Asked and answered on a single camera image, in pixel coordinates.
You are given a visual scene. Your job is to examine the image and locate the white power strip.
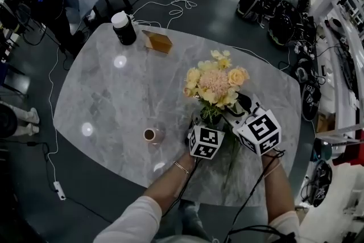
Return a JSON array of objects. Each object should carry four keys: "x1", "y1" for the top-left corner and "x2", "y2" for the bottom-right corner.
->
[{"x1": 53, "y1": 180, "x2": 67, "y2": 201}]

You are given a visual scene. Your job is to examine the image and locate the white flowers bouquet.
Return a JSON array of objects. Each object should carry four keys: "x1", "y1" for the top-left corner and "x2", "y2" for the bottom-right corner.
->
[{"x1": 221, "y1": 122, "x2": 242, "y2": 193}]

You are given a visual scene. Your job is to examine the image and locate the person's right forearm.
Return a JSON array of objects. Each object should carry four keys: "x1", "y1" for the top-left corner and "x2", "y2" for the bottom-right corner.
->
[{"x1": 260, "y1": 150, "x2": 296, "y2": 221}]

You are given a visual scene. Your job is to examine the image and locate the person's blue jeans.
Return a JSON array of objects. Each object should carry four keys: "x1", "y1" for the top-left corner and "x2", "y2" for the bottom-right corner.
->
[{"x1": 179, "y1": 200, "x2": 212, "y2": 240}]

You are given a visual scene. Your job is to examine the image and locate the black floor cable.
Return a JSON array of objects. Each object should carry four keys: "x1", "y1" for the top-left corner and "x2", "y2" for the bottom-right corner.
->
[{"x1": 0, "y1": 139, "x2": 113, "y2": 224}]

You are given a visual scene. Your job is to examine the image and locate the black printed bag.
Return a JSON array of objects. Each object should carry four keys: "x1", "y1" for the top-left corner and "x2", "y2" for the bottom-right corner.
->
[{"x1": 311, "y1": 160, "x2": 333, "y2": 208}]

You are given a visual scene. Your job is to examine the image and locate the black round floor fan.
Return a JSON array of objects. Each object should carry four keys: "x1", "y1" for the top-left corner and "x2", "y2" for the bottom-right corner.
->
[{"x1": 0, "y1": 104, "x2": 19, "y2": 139}]

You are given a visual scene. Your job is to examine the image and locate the white power strip cable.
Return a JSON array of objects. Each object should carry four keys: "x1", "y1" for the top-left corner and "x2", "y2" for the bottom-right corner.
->
[{"x1": 47, "y1": 47, "x2": 62, "y2": 183}]

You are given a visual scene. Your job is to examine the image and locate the person's left forearm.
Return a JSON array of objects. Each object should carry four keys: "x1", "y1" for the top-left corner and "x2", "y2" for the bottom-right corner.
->
[{"x1": 143, "y1": 152, "x2": 197, "y2": 208}]

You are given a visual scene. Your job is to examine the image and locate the thin gold bracelet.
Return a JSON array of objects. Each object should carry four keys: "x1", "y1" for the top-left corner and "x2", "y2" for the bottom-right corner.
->
[{"x1": 173, "y1": 160, "x2": 190, "y2": 175}]

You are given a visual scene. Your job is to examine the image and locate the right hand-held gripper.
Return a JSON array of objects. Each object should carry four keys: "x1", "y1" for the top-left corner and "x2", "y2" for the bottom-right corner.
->
[{"x1": 223, "y1": 93, "x2": 283, "y2": 157}]

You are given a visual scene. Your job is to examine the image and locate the white floor cable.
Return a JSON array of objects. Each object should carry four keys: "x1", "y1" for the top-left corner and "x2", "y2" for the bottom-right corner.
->
[{"x1": 230, "y1": 45, "x2": 291, "y2": 72}]

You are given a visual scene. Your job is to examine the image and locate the peach flowers bouquet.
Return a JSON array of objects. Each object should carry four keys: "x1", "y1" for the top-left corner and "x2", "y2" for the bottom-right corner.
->
[{"x1": 183, "y1": 50, "x2": 251, "y2": 126}]

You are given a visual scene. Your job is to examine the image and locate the white looped cable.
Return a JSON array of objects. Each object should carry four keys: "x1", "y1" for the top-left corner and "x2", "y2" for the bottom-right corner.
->
[{"x1": 130, "y1": 0, "x2": 198, "y2": 29}]

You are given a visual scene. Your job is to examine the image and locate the white marble table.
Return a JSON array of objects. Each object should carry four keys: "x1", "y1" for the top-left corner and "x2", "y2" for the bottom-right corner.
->
[{"x1": 52, "y1": 22, "x2": 302, "y2": 207}]

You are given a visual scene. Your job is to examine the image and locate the amber wooden box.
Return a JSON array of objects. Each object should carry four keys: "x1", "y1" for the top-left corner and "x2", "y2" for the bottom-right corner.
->
[{"x1": 141, "y1": 30, "x2": 173, "y2": 55}]

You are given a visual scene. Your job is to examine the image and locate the black keyboard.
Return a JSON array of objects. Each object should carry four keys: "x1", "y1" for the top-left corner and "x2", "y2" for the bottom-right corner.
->
[{"x1": 337, "y1": 42, "x2": 359, "y2": 92}]

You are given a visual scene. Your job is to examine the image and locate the white black headset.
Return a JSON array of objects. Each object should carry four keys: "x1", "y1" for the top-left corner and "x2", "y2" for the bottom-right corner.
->
[{"x1": 294, "y1": 59, "x2": 311, "y2": 84}]

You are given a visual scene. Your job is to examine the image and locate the black oval printed board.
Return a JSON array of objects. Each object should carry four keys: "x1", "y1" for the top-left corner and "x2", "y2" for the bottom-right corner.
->
[{"x1": 300, "y1": 84, "x2": 322, "y2": 122}]

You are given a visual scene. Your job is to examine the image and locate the white shelving rack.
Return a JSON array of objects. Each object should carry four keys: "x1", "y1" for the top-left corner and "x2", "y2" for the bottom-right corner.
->
[{"x1": 308, "y1": 0, "x2": 364, "y2": 140}]

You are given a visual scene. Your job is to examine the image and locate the black bottle with white lid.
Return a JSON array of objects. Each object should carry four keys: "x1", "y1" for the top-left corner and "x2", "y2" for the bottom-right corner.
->
[{"x1": 110, "y1": 10, "x2": 138, "y2": 46}]

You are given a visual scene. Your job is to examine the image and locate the person's white top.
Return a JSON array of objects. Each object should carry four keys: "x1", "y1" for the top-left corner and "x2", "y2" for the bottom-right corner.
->
[{"x1": 92, "y1": 195, "x2": 301, "y2": 243}]

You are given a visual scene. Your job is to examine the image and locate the pink ceramic vase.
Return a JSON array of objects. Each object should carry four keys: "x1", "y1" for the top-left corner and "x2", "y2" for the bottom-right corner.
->
[{"x1": 143, "y1": 121, "x2": 166, "y2": 146}]

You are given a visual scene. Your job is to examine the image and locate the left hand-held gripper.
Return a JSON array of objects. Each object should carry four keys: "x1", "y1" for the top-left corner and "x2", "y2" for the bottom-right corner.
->
[{"x1": 187, "y1": 118, "x2": 226, "y2": 160}]

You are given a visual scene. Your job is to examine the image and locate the black wrist cord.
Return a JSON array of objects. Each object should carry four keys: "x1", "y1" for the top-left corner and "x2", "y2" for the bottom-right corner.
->
[{"x1": 261, "y1": 149, "x2": 285, "y2": 177}]

